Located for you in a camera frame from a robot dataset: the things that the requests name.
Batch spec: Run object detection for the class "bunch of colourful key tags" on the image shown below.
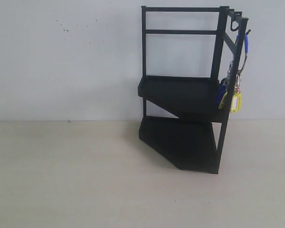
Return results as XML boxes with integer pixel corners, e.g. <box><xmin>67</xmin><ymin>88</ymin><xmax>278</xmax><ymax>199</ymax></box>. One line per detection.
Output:
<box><xmin>215</xmin><ymin>29</ymin><xmax>251</xmax><ymax>113</ymax></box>

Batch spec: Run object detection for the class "black metal two-tier rack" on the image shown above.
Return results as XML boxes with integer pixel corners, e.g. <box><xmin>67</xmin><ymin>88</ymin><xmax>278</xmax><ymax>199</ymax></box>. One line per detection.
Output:
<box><xmin>138</xmin><ymin>6</ymin><xmax>249</xmax><ymax>174</ymax></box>

